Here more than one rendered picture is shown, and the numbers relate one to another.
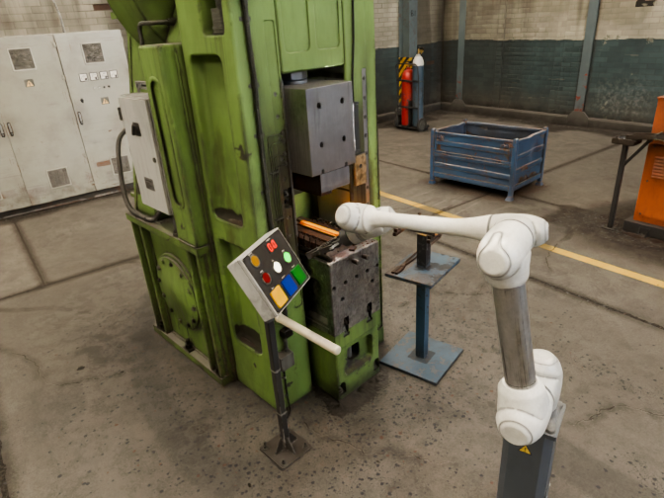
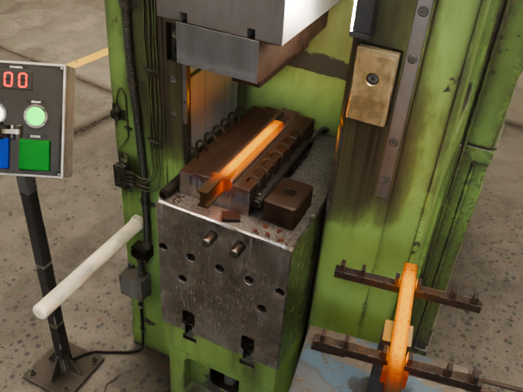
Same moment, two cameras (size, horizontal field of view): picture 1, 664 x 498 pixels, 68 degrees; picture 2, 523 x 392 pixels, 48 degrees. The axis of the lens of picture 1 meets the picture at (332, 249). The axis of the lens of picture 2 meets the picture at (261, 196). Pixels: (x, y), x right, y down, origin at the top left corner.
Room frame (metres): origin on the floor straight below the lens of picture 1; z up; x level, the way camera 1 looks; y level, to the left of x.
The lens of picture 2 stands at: (1.98, -1.18, 1.81)
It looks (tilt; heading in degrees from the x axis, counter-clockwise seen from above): 36 degrees down; 66
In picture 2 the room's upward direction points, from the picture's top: 4 degrees clockwise
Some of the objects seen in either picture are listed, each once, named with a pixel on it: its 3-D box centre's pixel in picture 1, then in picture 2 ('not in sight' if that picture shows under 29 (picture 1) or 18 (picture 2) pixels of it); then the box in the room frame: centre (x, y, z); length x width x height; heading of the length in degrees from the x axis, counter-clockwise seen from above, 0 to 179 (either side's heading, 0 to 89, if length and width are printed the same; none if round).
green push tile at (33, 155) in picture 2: (297, 275); (35, 155); (1.96, 0.16, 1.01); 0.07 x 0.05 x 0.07; 158
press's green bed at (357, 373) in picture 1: (327, 338); (255, 333); (2.55, 0.07, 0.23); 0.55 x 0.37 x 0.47; 43
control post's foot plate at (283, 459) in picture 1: (285, 442); (62, 360); (1.92, 0.32, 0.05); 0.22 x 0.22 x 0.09; 43
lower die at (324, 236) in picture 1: (312, 235); (250, 152); (2.51, 0.10, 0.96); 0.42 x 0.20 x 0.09; 43
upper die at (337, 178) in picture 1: (307, 172); (259, 24); (2.51, 0.10, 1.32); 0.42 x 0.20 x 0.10; 43
